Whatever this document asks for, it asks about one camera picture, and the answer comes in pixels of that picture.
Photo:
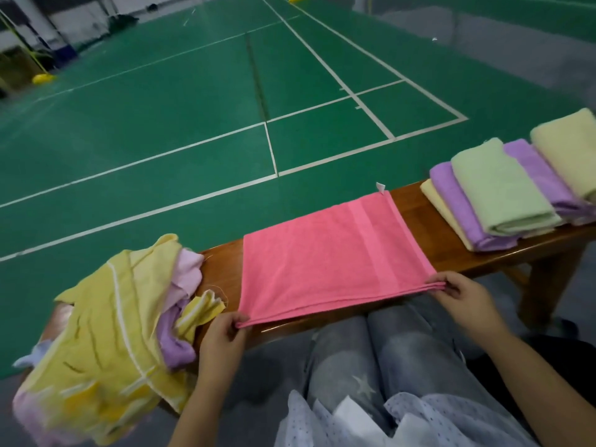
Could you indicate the person's right hand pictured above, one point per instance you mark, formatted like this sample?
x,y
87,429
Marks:
x,y
470,304

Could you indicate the person's left hand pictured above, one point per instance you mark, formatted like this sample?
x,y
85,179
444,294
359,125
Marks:
x,y
223,351

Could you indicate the yellow white striped cloth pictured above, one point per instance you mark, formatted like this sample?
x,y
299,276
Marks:
x,y
200,313

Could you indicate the purple towel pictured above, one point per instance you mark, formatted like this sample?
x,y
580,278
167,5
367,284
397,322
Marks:
x,y
172,344
456,209
549,177

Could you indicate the light pink towel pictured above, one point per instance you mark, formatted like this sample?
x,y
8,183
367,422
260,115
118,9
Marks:
x,y
186,274

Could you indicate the pale yellow towel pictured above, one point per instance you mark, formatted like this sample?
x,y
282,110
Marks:
x,y
573,149
102,349
438,207

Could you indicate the light green striped towel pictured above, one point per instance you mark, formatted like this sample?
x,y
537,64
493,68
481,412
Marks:
x,y
503,186

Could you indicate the hot pink towel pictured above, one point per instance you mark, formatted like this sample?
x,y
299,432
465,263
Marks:
x,y
335,256

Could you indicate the white blue towel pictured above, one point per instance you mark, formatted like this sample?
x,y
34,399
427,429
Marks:
x,y
33,354

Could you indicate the person's left forearm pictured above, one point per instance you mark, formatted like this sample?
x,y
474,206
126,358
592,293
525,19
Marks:
x,y
200,419

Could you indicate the person's right forearm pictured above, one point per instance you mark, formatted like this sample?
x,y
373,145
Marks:
x,y
545,391

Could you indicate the person's grey trousers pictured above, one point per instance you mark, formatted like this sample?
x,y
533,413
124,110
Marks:
x,y
391,358

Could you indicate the brown wooden bench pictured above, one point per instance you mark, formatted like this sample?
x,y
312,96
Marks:
x,y
219,265

